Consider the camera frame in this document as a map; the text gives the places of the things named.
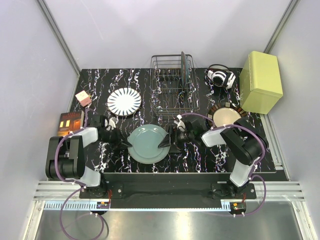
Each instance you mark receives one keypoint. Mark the black white headphones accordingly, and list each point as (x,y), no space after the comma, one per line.
(221,76)

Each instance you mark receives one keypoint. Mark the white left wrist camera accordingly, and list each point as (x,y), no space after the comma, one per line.
(110,123)

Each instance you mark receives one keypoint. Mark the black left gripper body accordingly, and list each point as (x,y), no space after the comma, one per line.
(116,136)

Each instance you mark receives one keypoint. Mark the yellow green box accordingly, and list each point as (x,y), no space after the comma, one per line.
(260,85)

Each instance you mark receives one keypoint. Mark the light teal plate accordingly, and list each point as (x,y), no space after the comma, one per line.
(145,140)

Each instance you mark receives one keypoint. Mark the dark cover book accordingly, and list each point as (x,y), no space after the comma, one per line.
(70,122)

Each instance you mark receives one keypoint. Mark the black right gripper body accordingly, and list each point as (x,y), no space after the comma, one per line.
(185,136)

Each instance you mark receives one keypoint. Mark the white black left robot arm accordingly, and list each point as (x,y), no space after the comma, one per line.
(66,154)

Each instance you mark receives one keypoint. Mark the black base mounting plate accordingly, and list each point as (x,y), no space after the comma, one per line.
(173,196)

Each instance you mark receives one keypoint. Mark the dark wire dish rack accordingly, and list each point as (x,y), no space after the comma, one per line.
(168,97)

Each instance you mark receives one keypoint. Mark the brown cream checkered plate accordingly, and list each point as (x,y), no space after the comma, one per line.
(224,113)

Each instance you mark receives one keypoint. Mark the pink cube socket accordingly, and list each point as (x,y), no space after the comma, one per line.
(83,98)

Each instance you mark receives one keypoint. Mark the dark blue glazed plate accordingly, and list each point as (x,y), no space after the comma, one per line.
(184,69)

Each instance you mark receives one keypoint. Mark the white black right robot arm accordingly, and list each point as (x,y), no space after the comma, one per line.
(246,145)

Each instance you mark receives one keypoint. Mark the aluminium rail frame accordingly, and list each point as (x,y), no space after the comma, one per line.
(58,190)

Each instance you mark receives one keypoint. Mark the white blue striped plate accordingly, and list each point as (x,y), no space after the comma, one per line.
(124,102)

